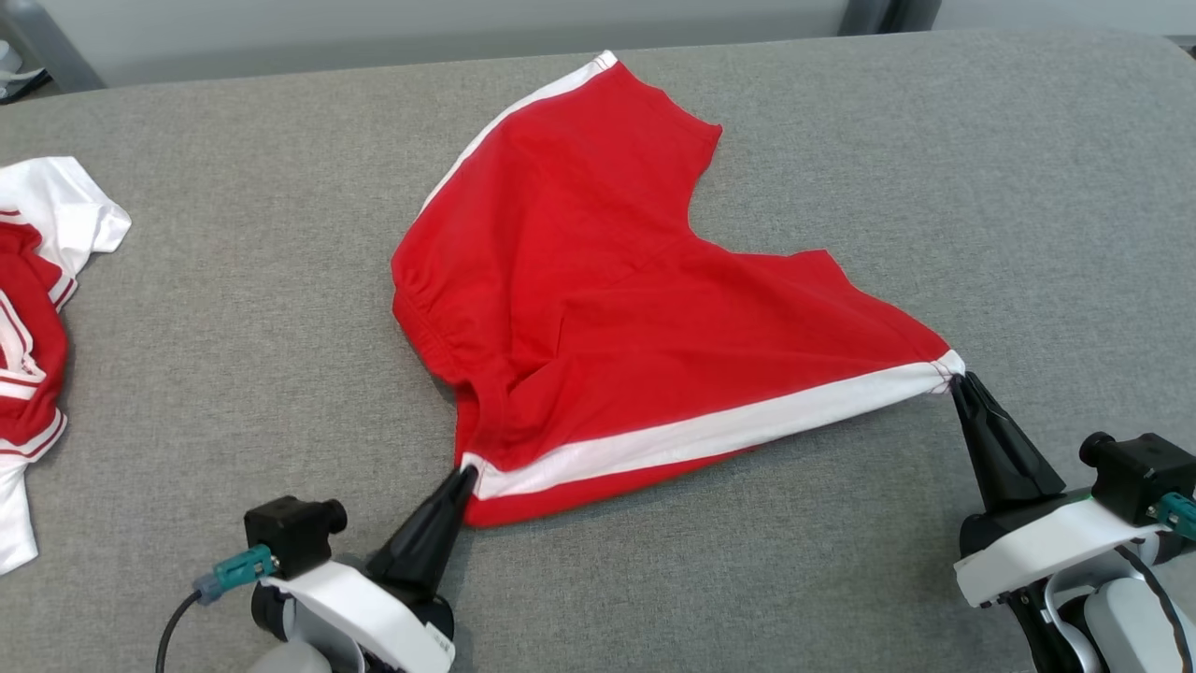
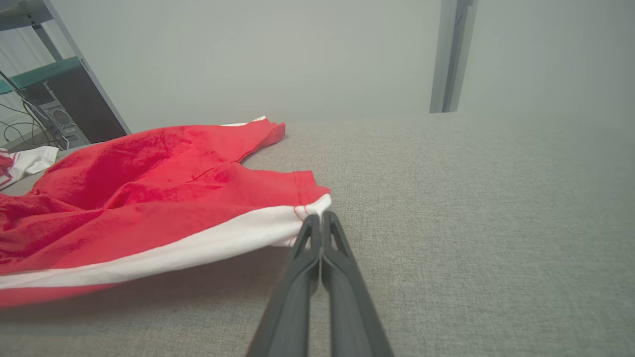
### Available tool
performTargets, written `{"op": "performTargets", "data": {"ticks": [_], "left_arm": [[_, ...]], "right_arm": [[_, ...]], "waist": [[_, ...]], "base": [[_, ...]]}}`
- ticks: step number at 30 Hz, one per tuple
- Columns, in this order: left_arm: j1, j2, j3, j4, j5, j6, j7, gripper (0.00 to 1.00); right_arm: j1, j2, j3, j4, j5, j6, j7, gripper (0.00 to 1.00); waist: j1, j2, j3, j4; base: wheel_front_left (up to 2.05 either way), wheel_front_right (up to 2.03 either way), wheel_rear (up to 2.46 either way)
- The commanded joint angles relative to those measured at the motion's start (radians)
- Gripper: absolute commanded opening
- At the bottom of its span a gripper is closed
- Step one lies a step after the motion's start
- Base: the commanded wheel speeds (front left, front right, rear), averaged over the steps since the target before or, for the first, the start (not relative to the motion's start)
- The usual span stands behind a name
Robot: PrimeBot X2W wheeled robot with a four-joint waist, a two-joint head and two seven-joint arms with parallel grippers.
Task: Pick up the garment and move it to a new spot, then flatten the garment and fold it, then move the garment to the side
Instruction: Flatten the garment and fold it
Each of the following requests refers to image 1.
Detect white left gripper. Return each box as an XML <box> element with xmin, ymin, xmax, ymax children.
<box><xmin>252</xmin><ymin>467</ymin><xmax>479</xmax><ymax>673</ymax></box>

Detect black cable teal connector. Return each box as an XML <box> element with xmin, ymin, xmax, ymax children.
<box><xmin>154</xmin><ymin>547</ymin><xmax>278</xmax><ymax>673</ymax></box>
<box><xmin>1151</xmin><ymin>494</ymin><xmax>1196</xmax><ymax>541</ymax></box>

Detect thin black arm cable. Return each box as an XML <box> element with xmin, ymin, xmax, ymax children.
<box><xmin>1112</xmin><ymin>542</ymin><xmax>1196</xmax><ymax>673</ymax></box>

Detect red and white jersey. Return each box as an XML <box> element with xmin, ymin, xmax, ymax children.
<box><xmin>0</xmin><ymin>156</ymin><xmax>132</xmax><ymax>576</ymax></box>

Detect grey partition post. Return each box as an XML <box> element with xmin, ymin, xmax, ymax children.
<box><xmin>0</xmin><ymin>0</ymin><xmax>106</xmax><ymax>93</ymax></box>
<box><xmin>839</xmin><ymin>0</ymin><xmax>903</xmax><ymax>36</ymax></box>
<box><xmin>888</xmin><ymin>0</ymin><xmax>945</xmax><ymax>35</ymax></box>

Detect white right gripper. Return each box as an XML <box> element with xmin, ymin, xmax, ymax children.
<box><xmin>950</xmin><ymin>372</ymin><xmax>1169</xmax><ymax>607</ymax></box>

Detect red shorts white side stripes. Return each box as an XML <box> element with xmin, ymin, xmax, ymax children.
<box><xmin>391</xmin><ymin>51</ymin><xmax>966</xmax><ymax>527</ymax></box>

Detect white partition panel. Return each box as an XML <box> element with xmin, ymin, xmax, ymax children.
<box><xmin>37</xmin><ymin>0</ymin><xmax>851</xmax><ymax>85</ymax></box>
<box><xmin>934</xmin><ymin>0</ymin><xmax>1196</xmax><ymax>38</ymax></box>

